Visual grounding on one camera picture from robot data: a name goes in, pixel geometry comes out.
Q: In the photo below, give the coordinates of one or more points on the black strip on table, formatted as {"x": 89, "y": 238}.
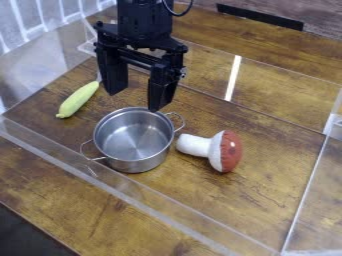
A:
{"x": 260, "y": 17}

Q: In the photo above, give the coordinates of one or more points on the clear acrylic triangle bracket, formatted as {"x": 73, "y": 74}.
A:
{"x": 86, "y": 47}

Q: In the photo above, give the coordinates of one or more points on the silver metal pot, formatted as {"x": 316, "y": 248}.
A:
{"x": 133, "y": 138}

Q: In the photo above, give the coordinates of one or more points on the yellow handled metal tool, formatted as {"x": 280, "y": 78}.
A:
{"x": 76, "y": 100}

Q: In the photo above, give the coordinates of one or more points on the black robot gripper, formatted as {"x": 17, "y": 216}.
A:
{"x": 139, "y": 40}

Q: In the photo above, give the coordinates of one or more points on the red and white plush mushroom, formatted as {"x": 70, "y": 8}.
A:
{"x": 221, "y": 149}

